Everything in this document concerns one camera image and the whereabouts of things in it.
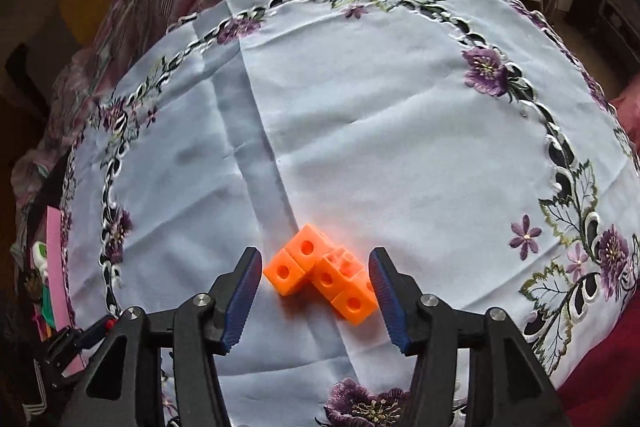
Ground red cloth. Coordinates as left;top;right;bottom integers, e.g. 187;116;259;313
562;302;640;427

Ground orange cube block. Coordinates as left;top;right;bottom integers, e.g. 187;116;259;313
263;223;376;322

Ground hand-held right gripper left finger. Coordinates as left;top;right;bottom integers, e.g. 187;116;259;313
57;247;263;427

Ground black white chevron cloth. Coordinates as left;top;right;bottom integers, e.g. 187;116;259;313
22;399;51;425

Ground green white square toy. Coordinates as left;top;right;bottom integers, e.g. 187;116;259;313
31;243;51;280

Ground white embroidered floral tablecloth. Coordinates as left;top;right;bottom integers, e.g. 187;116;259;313
60;0;640;427

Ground green spool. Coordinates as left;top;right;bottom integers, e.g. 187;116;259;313
39;282;57;328

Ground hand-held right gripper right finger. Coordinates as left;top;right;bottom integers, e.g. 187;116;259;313
368;247;568;427

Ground pink cardboard box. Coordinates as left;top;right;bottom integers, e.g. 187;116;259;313
42;206;86;378

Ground pink fleece blanket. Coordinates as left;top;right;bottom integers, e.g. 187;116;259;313
614;84;640;152

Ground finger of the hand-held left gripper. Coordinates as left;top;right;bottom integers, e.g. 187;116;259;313
79;315;118;350

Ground black rolled mat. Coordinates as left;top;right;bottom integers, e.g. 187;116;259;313
5;42;46;108

